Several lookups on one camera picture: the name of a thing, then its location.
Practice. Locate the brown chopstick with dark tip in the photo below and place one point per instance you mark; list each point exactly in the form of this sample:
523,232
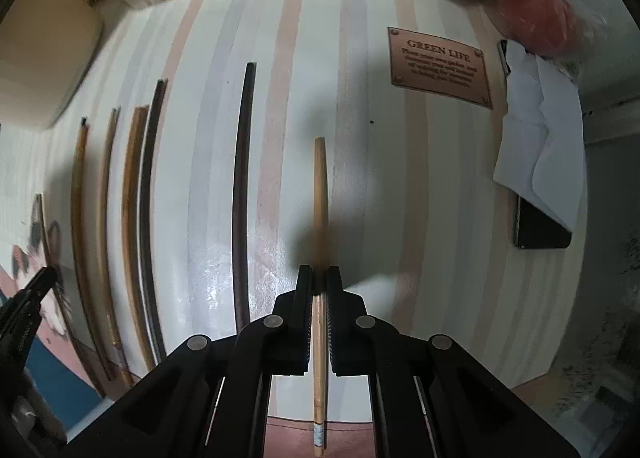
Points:
75,198

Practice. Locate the dark brown wooden chopstick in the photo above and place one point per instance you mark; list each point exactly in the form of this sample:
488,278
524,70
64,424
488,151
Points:
147,188
243,163

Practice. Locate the black smartphone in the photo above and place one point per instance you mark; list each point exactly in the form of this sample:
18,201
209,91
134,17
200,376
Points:
537,233

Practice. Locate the striped table mat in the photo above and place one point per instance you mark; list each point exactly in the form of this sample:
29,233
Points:
400,188

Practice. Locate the thin brown wooden chopstick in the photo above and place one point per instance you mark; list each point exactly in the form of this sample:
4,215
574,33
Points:
104,218

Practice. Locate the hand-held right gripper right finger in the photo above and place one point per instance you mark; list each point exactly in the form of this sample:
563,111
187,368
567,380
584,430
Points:
333,288

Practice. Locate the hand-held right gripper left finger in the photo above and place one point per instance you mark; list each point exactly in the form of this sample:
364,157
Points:
306,288

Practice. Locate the reddish brown wooden chopstick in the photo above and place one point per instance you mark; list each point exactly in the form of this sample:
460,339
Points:
95,378

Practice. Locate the light brown wooden chopstick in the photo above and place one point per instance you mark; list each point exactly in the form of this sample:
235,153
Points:
131,178

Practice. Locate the printed pink and blue cloth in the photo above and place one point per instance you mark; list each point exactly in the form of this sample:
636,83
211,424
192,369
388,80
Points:
50,373

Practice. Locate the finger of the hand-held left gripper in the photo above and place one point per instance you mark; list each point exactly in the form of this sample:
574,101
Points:
35,293

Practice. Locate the red item in plastic bag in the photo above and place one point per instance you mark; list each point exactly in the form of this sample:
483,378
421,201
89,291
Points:
535,13

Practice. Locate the beige box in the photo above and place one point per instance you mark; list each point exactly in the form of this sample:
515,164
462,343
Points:
40,53

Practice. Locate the light wooden chopstick white band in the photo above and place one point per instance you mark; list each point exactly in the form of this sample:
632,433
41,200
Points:
320,188

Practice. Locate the white crumpled paper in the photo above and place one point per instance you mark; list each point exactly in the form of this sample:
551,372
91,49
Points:
530,128

